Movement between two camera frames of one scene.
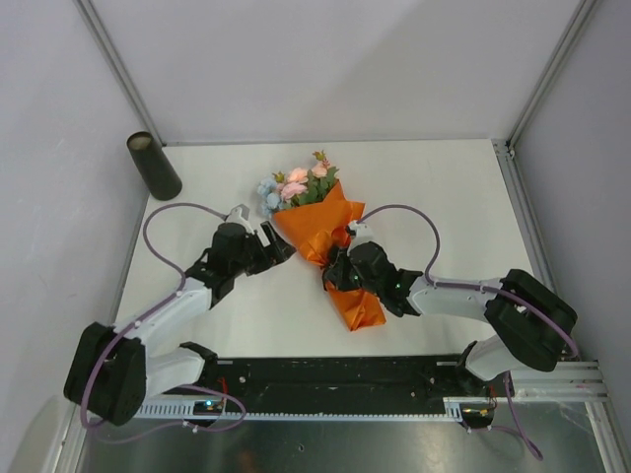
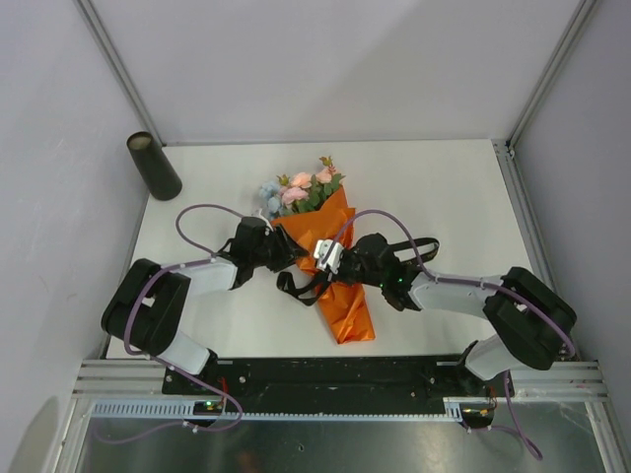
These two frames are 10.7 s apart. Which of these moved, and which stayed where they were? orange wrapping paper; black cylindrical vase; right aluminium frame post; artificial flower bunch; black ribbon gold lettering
Moved: artificial flower bunch; black ribbon gold lettering; orange wrapping paper
Stayed: right aluminium frame post; black cylindrical vase
